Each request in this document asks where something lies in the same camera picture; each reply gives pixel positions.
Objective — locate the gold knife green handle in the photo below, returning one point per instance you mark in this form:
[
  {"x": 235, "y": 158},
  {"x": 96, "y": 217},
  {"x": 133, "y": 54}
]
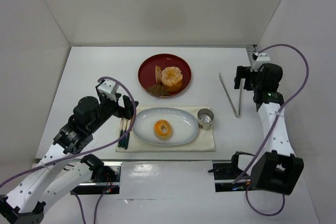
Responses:
[{"x": 126, "y": 141}]

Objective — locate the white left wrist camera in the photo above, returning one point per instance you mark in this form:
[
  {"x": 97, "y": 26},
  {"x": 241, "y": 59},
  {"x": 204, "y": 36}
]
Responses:
[{"x": 108, "y": 89}]

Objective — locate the silver metal cup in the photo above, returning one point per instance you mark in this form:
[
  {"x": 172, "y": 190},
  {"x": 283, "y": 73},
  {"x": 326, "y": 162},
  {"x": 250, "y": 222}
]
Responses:
[{"x": 205, "y": 118}]

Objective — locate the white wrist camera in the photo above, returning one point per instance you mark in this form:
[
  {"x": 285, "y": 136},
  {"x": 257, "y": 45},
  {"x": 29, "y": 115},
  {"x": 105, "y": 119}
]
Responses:
[
  {"x": 259, "y": 59},
  {"x": 108, "y": 89}
]

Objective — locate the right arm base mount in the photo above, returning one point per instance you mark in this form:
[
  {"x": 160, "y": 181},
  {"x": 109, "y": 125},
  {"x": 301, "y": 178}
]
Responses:
[{"x": 224, "y": 174}]

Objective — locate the cream cloth placemat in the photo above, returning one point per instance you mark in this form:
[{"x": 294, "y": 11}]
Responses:
[{"x": 204, "y": 141}]

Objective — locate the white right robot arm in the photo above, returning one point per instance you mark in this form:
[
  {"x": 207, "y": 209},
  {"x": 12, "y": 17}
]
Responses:
[{"x": 276, "y": 167}]

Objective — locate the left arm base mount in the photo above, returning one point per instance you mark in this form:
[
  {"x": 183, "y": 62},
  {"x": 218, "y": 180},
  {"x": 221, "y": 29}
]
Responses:
[{"x": 108, "y": 181}]

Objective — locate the pale blue oval plate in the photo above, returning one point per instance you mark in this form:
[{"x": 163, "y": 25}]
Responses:
[{"x": 184, "y": 126}]

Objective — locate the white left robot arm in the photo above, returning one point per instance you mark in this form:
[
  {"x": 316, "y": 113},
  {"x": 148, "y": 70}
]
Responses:
[{"x": 66, "y": 165}]

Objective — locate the brown chocolate croissant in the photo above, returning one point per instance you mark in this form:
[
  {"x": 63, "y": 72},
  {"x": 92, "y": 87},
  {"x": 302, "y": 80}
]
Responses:
[{"x": 158, "y": 90}]

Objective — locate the gold fork green handle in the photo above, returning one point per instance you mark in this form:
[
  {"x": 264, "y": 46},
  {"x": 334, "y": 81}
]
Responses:
[{"x": 121, "y": 132}]

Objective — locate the red round lacquer tray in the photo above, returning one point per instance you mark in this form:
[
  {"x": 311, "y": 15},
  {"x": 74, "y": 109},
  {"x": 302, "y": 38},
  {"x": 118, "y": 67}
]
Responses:
[{"x": 146, "y": 73}]

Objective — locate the sugared orange round pastry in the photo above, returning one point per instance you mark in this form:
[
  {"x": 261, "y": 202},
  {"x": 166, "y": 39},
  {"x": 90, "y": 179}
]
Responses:
[{"x": 172, "y": 79}]

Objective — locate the ring donut bread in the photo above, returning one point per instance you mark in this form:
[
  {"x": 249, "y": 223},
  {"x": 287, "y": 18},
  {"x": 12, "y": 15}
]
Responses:
[{"x": 163, "y": 129}]

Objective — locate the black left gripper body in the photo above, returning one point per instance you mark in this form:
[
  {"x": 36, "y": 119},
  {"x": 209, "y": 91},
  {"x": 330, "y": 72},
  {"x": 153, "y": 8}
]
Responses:
[{"x": 127, "y": 106}]

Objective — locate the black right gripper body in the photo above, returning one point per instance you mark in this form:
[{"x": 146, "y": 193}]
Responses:
[{"x": 240, "y": 77}]

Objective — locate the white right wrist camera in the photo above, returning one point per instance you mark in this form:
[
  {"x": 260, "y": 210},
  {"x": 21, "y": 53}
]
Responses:
[{"x": 259, "y": 59}]

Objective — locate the baguette slice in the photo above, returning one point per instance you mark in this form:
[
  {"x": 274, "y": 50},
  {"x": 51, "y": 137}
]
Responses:
[{"x": 158, "y": 74}]

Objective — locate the gold spoon green handle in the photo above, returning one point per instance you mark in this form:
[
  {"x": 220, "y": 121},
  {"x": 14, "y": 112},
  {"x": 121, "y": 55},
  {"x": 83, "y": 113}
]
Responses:
[{"x": 126, "y": 126}]

